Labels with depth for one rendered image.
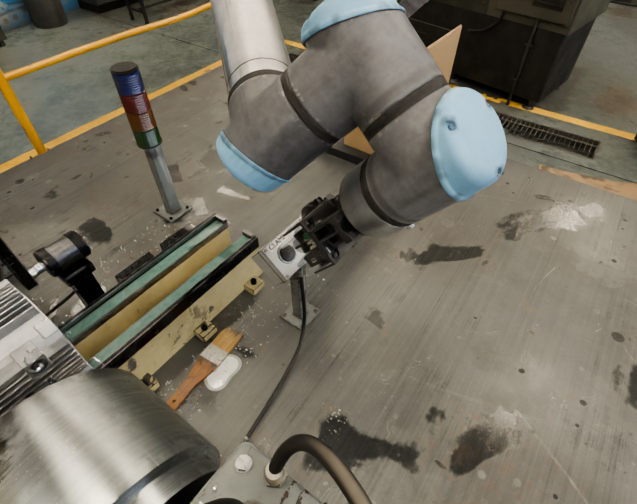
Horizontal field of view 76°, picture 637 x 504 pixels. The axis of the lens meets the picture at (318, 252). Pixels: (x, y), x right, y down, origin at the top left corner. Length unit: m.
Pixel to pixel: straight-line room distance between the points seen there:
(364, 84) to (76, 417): 0.45
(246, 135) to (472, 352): 0.70
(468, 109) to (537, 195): 1.05
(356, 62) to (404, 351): 0.67
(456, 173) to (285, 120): 0.17
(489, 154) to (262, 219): 0.87
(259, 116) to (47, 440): 0.39
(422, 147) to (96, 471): 0.43
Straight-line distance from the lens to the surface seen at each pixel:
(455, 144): 0.36
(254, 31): 0.55
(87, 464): 0.50
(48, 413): 0.54
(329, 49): 0.41
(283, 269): 0.71
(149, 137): 1.11
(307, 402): 0.86
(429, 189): 0.39
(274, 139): 0.43
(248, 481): 0.45
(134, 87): 1.05
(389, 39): 0.40
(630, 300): 1.23
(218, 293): 0.94
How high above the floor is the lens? 1.59
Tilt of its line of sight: 47 degrees down
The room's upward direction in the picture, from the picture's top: straight up
